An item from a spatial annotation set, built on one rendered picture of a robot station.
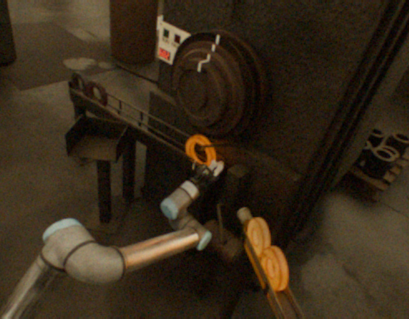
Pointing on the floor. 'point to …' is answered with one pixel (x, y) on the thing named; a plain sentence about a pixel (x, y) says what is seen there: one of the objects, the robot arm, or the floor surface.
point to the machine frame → (284, 103)
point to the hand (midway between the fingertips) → (221, 164)
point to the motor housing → (201, 285)
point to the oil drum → (133, 30)
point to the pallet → (379, 163)
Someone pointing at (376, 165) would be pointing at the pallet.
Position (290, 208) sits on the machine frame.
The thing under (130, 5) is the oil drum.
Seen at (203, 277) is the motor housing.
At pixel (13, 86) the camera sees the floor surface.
